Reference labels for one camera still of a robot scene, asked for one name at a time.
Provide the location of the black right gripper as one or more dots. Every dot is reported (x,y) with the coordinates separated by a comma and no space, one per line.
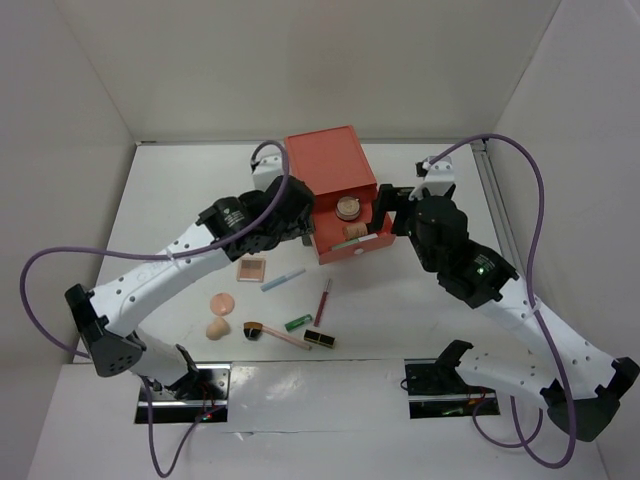
(387,200)

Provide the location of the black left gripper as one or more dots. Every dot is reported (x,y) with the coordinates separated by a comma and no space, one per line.
(304,225)

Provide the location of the round black powder jar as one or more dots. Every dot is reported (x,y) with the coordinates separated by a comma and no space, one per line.
(348,208)

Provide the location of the beige foundation pump bottle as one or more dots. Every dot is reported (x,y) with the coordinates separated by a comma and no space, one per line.
(355,230)

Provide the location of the beige eyeshadow palette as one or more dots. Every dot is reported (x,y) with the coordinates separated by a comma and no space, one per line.
(251,269)

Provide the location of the black gold lipstick case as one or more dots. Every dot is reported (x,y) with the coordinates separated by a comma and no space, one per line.
(320,339)

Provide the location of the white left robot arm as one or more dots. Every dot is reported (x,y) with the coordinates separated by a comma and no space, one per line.
(107,317)

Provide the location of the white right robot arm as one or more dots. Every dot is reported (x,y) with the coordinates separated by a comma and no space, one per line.
(578,385)

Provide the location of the teardrop beige makeup sponge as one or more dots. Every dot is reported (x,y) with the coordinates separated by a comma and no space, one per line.
(218,329)

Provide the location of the coral top drawer unit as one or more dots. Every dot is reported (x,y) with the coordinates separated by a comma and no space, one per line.
(332,161)

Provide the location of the red lip gloss tube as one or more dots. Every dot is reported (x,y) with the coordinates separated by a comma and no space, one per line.
(322,303)

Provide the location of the green lipstick tube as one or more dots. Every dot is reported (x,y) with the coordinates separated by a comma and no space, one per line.
(298,322)

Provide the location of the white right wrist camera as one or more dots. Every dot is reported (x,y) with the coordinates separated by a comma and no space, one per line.
(436,179)

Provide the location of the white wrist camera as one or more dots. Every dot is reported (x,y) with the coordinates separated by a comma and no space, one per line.
(265,170)
(436,179)

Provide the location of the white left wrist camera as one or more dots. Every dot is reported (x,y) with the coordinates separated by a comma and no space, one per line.
(265,170)

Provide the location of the aluminium rail at table edge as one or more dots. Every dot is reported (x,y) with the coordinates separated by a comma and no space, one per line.
(496,205)

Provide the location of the pink handled makeup brush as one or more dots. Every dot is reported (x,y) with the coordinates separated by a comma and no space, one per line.
(253,331)

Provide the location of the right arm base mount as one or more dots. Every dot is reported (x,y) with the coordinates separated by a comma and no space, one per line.
(436,390)

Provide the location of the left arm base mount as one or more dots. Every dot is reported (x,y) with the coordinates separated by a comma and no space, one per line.
(202,391)

